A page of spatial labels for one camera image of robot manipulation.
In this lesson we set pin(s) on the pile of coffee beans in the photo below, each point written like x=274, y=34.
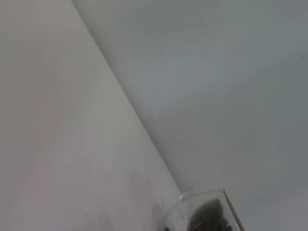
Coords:
x=209, y=214

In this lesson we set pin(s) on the clear double-walled glass cup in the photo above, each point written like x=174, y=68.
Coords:
x=178, y=216

